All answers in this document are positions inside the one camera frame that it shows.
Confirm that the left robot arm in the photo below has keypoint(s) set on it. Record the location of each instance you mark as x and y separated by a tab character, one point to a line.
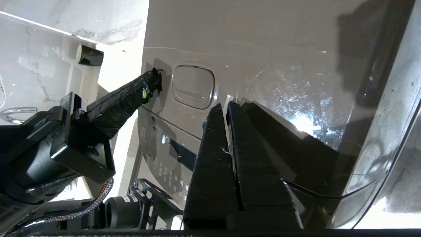
131	210

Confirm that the clear glass bowl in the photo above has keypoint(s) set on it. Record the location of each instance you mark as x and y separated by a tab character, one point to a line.
388	131

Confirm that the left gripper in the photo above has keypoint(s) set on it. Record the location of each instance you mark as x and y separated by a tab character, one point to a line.
75	154

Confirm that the dark round knob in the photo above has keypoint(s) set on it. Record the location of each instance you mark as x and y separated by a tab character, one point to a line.
90	56

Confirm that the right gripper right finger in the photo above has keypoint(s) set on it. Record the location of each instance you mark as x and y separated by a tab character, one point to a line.
253	171

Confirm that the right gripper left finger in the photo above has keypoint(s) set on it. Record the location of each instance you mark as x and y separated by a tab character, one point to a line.
213	171

